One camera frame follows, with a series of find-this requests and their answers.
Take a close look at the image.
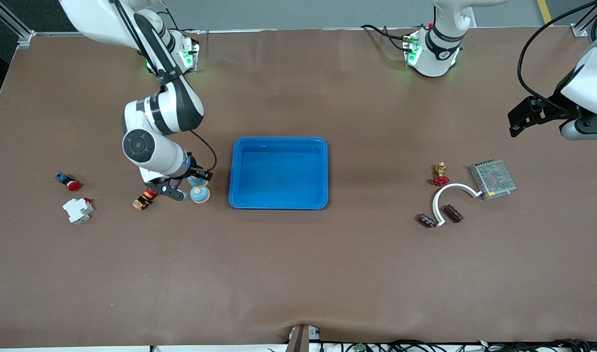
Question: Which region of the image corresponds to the long dark brown capacitor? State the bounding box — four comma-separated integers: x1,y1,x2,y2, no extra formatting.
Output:
443,204,465,224

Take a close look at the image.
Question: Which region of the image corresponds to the perforated metal power supply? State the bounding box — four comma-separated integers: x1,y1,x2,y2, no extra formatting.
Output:
469,159,517,201

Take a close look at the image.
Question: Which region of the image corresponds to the blue plastic tray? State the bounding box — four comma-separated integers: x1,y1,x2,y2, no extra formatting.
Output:
229,136,329,210

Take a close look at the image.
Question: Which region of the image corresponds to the white circuit breaker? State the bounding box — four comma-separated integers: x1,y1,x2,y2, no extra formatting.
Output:
63,198,95,225

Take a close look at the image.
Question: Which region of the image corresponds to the red pushbutton with blue body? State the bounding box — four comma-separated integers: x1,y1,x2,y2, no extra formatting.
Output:
55,172,82,192

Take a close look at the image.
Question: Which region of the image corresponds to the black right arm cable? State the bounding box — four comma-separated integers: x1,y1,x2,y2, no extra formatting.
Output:
189,128,218,173

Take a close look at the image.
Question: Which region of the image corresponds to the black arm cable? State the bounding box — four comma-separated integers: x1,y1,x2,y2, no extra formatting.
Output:
189,128,218,173
517,0,597,113

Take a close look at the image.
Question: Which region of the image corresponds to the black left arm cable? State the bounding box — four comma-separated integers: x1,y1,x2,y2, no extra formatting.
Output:
517,0,597,113

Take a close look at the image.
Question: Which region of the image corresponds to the orange and red switch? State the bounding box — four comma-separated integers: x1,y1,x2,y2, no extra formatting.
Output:
132,187,158,211

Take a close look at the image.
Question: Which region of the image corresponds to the aluminium frame profile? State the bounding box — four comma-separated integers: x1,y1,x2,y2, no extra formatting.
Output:
571,0,597,38
0,0,36,49

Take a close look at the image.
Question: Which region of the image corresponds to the brass valve with red handle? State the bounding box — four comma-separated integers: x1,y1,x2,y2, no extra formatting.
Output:
433,162,450,187

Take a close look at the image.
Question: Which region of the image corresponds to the white curved bracket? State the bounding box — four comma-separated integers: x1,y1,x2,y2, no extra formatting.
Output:
432,183,483,229

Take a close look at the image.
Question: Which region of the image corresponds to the black base cable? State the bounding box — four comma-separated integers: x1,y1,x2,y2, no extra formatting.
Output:
360,23,414,53

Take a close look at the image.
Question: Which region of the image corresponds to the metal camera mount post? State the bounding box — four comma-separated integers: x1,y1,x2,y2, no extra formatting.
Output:
285,324,321,352

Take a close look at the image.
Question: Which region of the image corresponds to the black cable bundle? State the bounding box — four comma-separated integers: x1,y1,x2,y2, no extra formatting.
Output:
267,339,597,352

